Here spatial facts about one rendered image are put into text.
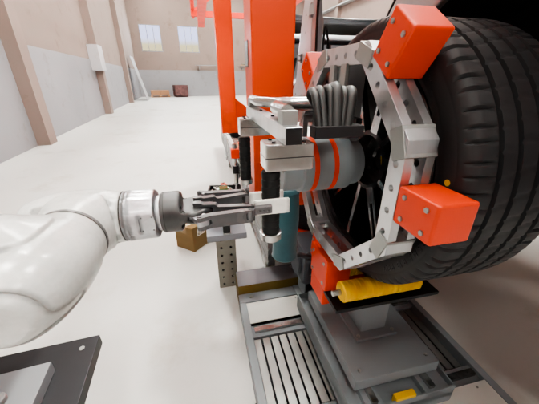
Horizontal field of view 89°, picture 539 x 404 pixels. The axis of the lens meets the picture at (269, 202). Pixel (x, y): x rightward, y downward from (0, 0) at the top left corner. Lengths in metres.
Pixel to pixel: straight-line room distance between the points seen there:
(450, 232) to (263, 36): 0.87
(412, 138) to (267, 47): 0.73
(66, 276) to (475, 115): 0.60
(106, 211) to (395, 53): 0.53
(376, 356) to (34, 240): 0.97
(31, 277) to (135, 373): 1.04
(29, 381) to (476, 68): 1.21
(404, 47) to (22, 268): 0.58
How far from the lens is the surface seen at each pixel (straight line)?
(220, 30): 3.04
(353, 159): 0.70
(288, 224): 0.87
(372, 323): 1.11
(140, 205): 0.50
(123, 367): 1.40
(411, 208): 0.50
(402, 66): 0.56
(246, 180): 0.85
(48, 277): 0.37
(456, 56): 0.59
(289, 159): 0.49
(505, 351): 1.65
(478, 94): 0.56
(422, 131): 0.53
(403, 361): 1.10
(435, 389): 1.16
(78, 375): 1.05
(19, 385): 1.06
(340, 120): 0.50
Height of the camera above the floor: 1.05
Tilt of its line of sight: 24 degrees down
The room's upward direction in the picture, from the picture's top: straight up
